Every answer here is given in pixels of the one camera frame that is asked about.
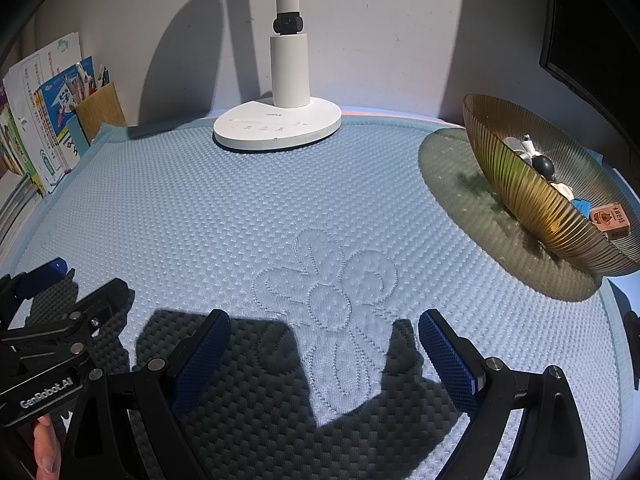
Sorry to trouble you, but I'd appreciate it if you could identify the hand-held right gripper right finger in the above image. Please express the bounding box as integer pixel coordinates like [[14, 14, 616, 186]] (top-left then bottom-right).
[[417, 309, 593, 480]]

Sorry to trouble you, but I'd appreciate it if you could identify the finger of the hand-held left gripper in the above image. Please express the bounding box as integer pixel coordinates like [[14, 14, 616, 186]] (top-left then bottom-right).
[[0, 258, 76, 328], [0, 278, 135, 366]]

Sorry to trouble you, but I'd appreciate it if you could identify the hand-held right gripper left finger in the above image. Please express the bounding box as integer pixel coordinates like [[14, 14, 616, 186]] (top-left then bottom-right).
[[62, 309, 232, 480]]

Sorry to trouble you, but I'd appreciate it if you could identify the amber ribbed glass bowl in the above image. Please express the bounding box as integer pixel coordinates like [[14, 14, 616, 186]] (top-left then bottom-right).
[[462, 92, 640, 277]]

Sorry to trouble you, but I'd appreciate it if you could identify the black rubber air blower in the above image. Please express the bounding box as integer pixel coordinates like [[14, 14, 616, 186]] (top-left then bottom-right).
[[531, 155, 557, 179]]

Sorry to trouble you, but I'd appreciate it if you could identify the person's left hand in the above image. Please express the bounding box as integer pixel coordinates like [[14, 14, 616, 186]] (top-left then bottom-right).
[[32, 412, 61, 480]]

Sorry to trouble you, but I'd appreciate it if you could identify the stack of flat books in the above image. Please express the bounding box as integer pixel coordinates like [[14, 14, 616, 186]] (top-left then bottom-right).
[[0, 175, 48, 256]]

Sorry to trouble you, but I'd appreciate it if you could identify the row of upright books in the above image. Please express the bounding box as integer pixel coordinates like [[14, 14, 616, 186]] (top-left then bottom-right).
[[0, 105, 46, 196]]

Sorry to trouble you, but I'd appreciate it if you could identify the light blue holder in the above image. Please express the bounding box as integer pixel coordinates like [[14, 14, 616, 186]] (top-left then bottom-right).
[[66, 115, 92, 158]]

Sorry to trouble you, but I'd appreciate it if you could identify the light blue quilted mat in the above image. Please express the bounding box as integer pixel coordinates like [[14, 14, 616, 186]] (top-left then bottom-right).
[[0, 110, 640, 480]]

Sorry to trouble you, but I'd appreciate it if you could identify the blue printed booklet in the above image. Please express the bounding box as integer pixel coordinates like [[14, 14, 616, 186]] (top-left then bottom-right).
[[32, 55, 96, 171]]

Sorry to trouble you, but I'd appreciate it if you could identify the brown cardboard pen holder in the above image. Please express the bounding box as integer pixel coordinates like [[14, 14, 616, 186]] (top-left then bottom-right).
[[75, 81, 127, 143]]

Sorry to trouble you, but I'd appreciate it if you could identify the bunch of pens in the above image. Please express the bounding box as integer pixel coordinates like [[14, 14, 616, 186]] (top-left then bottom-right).
[[62, 62, 111, 106]]

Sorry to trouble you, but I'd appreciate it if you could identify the white paper booklet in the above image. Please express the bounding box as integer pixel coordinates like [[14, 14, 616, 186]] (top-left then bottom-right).
[[2, 31, 83, 188]]

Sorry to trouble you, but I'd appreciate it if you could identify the white desk lamp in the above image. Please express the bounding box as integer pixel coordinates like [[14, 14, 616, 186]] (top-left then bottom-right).
[[212, 0, 342, 153]]

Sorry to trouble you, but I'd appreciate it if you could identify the dark monitor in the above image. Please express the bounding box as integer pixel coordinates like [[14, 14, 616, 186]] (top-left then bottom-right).
[[539, 0, 640, 111]]

